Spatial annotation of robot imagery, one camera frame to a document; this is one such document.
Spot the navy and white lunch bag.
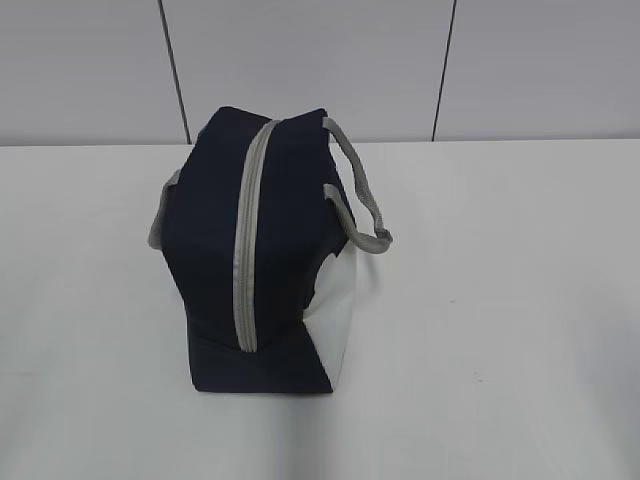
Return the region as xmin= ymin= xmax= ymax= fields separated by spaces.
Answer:
xmin=148 ymin=106 xmax=393 ymax=395

